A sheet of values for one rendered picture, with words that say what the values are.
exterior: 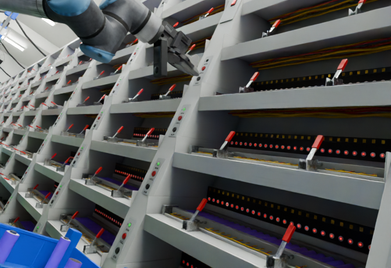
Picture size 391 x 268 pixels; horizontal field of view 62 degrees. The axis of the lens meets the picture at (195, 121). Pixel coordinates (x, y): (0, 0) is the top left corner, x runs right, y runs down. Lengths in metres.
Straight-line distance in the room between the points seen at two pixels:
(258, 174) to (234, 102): 0.26
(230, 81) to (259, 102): 0.31
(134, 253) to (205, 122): 0.45
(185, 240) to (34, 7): 0.68
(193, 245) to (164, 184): 0.26
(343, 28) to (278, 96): 0.22
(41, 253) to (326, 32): 0.78
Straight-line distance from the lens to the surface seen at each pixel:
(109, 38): 0.93
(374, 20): 0.85
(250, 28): 1.27
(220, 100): 0.98
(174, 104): 1.17
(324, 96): 0.77
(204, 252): 0.78
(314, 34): 0.92
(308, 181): 0.68
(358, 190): 0.63
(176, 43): 1.05
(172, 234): 0.88
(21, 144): 2.98
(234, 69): 1.18
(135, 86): 1.73
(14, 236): 0.50
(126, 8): 0.98
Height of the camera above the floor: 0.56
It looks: 17 degrees up
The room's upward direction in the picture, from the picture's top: 24 degrees clockwise
